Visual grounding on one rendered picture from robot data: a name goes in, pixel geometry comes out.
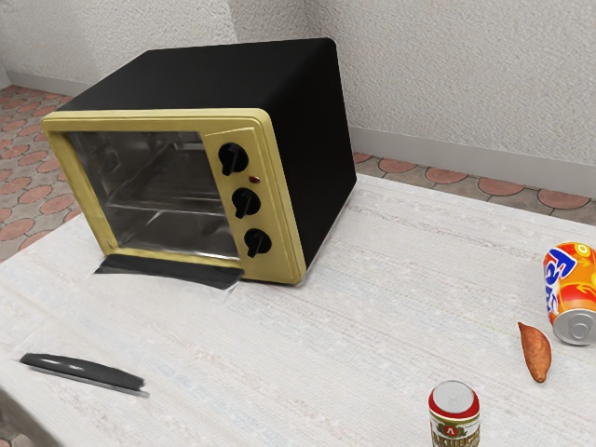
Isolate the black and yellow oven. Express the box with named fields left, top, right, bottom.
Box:
left=40, top=37, right=359, bottom=286

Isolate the red and white can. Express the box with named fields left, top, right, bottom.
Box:
left=427, top=379, right=481, bottom=447

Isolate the brown sweet potato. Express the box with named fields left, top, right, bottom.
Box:
left=517, top=321, right=553, bottom=385

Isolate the orange soda can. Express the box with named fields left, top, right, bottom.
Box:
left=542, top=241, right=596, bottom=346

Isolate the glass oven door black handle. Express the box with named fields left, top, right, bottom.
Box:
left=18, top=253, right=246, bottom=400

